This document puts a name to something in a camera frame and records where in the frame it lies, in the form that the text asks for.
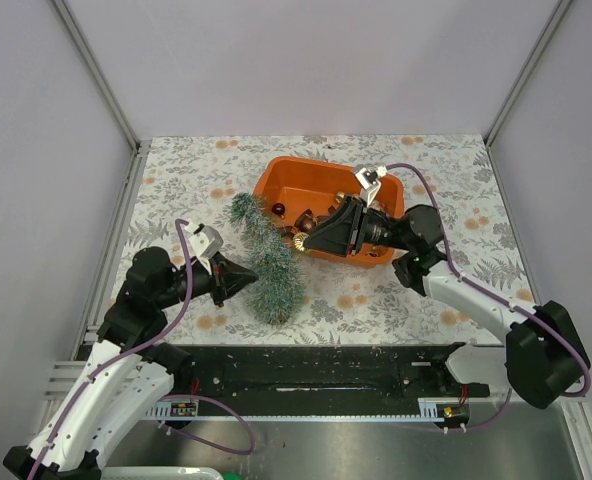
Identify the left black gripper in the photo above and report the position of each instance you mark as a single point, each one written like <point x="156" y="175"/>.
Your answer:
<point x="219" y="282"/>

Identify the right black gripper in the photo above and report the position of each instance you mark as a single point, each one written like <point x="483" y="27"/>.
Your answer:
<point x="356" y="229"/>

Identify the gold flower ornament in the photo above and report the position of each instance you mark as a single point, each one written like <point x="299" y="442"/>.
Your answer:
<point x="298" y="242"/>

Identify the small frosted christmas tree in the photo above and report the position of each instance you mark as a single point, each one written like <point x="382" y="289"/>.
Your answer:
<point x="277" y="296"/>

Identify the orange plastic tray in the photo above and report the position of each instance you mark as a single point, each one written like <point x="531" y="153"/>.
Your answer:
<point x="300" y="184"/>

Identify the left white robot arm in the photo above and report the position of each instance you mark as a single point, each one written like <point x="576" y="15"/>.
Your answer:
<point x="129" y="368"/>

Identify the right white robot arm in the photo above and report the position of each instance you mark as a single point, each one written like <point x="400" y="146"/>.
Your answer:
<point x="544" y="355"/>

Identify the dark glossy bauble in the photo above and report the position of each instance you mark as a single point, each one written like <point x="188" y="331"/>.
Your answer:
<point x="278" y="209"/>

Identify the floral patterned table mat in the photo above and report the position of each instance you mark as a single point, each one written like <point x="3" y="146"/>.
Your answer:
<point x="195" y="179"/>

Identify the green object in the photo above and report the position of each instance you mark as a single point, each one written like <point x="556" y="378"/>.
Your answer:
<point x="230" y="476"/>

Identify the white plastic bin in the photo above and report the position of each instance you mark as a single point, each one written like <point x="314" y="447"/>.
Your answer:
<point x="160" y="473"/>

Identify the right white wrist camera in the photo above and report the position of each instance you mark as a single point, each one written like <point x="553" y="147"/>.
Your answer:
<point x="369" y="179"/>

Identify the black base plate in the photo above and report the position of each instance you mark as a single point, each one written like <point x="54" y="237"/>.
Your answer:
<point x="321" y="382"/>

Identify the white slotted cable duct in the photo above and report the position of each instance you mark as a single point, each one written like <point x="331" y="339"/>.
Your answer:
<point x="171" y="411"/>

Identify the aluminium frame rail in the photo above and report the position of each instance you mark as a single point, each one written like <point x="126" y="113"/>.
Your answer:
<point x="76" y="35"/>

